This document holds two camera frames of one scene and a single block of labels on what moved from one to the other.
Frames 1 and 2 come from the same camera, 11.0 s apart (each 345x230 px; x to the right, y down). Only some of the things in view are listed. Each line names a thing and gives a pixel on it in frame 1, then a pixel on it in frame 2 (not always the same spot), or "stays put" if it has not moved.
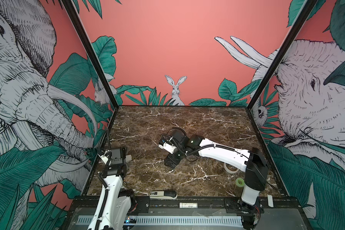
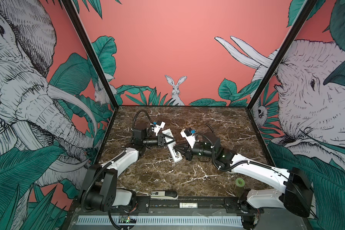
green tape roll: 240,182 stays put
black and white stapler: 163,195 stays put
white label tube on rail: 188,205 stays put
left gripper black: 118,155 → 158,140
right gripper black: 167,158 → 183,148
